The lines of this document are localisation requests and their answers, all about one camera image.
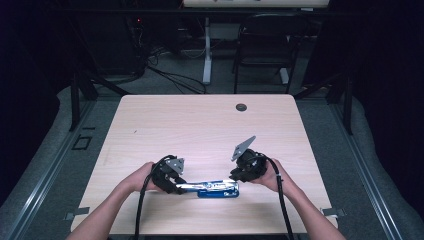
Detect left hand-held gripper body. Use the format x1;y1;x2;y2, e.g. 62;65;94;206
151;154;186;194

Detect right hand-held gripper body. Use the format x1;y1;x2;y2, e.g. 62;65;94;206
230;135;269;184

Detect person's left hand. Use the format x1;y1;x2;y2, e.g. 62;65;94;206
127;161;165;194

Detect person's right hand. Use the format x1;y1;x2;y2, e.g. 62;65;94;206
249;157;294;198

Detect white desk foot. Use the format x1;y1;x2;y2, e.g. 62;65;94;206
279;67;291;85

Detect grey tape piece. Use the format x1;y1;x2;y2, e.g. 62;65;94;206
64;206;91;222
320;207;348;219

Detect white desk leg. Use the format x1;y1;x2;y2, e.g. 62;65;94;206
202;16;213;86

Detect black folding chair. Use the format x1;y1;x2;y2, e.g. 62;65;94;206
232;13;310;95

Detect dark computer cabinet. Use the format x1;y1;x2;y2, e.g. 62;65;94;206
75;13;148;76

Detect white desk top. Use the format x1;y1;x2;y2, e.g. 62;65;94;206
182;0;331;9

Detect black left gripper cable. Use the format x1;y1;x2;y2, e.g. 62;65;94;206
134;154;178;240

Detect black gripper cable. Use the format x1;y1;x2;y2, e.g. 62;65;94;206
256;152;296;240
134;154;178;240

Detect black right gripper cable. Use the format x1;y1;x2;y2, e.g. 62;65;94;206
256;152;296;240

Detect black floor cables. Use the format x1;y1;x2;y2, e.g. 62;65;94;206
145;46;208;95

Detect black frame post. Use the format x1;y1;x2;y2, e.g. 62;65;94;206
343;74;355;136
68;70;82;132

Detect metal floor rail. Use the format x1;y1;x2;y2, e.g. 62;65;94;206
329;99;405;240
0;99;98;240

